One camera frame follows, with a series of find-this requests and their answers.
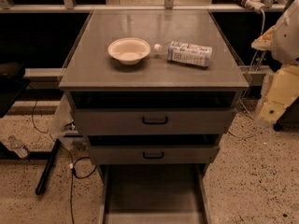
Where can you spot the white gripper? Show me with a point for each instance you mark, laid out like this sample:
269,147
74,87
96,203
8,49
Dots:
287,39

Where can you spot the blue label plastic bottle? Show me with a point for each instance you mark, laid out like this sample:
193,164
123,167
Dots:
188,53

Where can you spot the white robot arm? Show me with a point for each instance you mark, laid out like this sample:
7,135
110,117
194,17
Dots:
285,39

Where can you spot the grey drawer cabinet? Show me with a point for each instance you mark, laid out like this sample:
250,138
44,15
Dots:
92,69

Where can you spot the top grey drawer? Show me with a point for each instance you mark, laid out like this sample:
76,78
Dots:
153,112

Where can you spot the bottom grey open drawer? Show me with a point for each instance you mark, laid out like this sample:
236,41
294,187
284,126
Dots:
154,194

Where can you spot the middle grey drawer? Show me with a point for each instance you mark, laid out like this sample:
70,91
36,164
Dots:
154,149

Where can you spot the clear bottle on floor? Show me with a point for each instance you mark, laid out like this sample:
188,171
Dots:
18,147

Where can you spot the white paper bowl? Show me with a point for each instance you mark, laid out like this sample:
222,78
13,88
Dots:
129,50

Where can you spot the black pole on floor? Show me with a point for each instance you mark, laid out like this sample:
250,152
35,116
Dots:
41,186

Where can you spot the black table at left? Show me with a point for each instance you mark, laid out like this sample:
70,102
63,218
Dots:
12,84

